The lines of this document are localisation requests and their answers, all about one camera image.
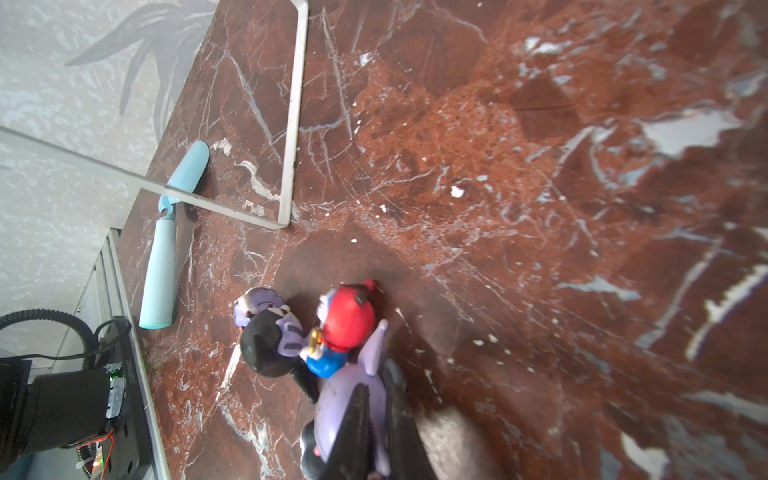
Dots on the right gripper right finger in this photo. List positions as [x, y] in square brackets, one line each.
[408, 457]

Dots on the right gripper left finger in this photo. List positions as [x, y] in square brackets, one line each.
[349, 457]

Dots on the purple kuromi figure black bow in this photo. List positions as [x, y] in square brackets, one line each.
[319, 435]

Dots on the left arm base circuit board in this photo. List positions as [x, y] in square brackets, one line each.
[94, 455]

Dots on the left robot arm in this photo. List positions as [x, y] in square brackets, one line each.
[73, 409]

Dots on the black hooded kuromi figure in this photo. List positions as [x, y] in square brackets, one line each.
[272, 339]

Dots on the red cap doraemon figure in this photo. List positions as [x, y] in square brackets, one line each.
[346, 319]

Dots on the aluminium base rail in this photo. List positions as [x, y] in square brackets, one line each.
[138, 450]

